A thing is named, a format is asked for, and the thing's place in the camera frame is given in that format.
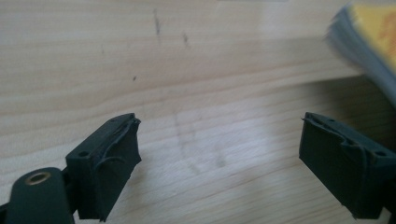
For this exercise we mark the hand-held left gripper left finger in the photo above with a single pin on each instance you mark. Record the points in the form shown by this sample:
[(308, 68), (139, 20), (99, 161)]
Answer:
[(102, 174)]

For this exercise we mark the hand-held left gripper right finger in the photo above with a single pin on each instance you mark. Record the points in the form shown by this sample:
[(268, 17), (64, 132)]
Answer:
[(342, 168)]

